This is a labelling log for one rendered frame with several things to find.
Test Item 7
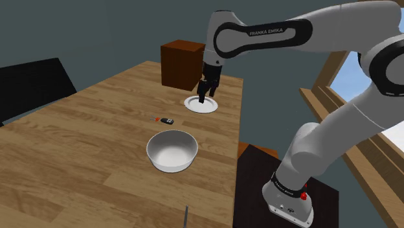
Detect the wooden table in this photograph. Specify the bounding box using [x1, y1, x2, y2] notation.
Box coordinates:
[0, 60, 245, 228]

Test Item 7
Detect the wooden framed window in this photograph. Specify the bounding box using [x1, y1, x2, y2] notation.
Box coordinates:
[298, 49, 404, 228]

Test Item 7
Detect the black key fob red ring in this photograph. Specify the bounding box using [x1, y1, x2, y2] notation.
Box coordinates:
[150, 115, 175, 126]

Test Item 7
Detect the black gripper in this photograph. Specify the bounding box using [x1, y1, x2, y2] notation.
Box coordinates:
[196, 62, 223, 105]

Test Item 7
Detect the brown box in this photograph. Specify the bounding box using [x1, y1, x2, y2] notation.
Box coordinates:
[160, 40, 207, 93]

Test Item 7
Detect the dark robot stand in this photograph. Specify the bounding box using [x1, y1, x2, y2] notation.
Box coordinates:
[232, 143, 340, 228]

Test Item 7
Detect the white plate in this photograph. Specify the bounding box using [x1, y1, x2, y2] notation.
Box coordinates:
[184, 95, 219, 114]

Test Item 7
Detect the white bowl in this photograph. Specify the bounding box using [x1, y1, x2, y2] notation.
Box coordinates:
[146, 130, 199, 174]

